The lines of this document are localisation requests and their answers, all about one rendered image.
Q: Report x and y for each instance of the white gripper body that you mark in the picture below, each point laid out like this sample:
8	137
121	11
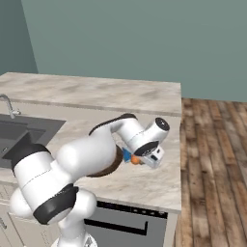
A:
150	162

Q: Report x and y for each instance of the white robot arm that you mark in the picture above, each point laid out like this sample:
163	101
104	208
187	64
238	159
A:
80	154

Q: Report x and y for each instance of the brown bowl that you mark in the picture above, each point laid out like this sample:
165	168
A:
117	162

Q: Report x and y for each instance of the dark grey sink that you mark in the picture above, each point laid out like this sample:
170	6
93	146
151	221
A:
19	128

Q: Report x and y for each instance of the orange round object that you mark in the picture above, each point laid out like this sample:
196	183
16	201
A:
135	160

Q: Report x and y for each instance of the blue box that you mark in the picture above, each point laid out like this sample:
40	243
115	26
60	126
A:
126	155

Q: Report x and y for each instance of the pale drawer front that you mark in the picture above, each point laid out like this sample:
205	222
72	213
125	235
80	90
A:
5	193

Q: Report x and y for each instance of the pale cupboard door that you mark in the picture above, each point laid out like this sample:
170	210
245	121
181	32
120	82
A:
19	233

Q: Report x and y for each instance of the silver tap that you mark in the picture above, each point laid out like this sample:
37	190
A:
9	106

